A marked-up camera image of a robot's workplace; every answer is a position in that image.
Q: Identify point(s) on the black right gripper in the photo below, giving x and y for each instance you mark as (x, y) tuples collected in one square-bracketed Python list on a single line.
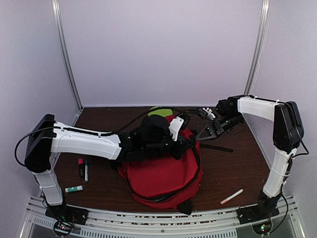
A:
[(218, 127)]

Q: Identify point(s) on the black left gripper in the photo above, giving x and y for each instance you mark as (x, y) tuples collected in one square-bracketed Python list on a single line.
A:
[(182, 146)]

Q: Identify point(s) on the red backpack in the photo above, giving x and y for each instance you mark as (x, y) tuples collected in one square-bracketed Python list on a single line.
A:
[(164, 182)]

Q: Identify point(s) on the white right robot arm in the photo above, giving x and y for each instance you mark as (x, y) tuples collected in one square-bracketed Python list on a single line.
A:
[(287, 136)]

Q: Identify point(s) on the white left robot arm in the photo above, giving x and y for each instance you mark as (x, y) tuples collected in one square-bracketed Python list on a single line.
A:
[(50, 136)]

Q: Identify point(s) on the green plate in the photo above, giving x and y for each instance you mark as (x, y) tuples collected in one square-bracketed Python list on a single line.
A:
[(160, 112)]

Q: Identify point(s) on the pink white pen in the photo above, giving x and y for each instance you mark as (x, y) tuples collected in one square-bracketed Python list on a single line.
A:
[(231, 196)]

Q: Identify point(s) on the blue white pen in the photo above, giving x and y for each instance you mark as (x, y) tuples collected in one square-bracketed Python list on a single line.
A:
[(86, 179)]

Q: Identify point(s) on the pink black highlighter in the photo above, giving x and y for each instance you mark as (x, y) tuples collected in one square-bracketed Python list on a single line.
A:
[(81, 167)]

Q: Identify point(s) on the green white glue stick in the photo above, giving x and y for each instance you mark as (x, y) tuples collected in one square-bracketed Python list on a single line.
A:
[(74, 189)]

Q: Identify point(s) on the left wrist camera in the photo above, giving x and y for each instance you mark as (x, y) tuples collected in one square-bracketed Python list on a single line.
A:
[(153, 128)]

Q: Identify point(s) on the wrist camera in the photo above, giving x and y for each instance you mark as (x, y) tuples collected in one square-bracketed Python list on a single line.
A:
[(153, 128), (227, 107)]

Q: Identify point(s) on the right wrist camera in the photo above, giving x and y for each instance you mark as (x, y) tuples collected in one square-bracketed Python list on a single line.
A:
[(227, 107)]

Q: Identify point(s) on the aluminium front rail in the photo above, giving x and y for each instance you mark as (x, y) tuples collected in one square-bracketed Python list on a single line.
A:
[(221, 223)]

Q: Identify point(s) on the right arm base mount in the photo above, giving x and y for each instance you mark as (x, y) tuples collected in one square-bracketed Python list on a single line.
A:
[(260, 215)]

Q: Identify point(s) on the right aluminium frame post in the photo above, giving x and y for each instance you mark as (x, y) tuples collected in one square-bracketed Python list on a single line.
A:
[(259, 46)]

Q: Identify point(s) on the aluminium frame post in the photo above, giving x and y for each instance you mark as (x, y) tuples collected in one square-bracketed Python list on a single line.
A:
[(65, 55), (259, 46)]

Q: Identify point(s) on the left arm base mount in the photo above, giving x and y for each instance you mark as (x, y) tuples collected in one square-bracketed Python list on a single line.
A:
[(65, 224)]

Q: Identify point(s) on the left aluminium frame post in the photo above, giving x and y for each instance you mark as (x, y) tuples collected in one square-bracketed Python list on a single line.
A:
[(65, 55)]

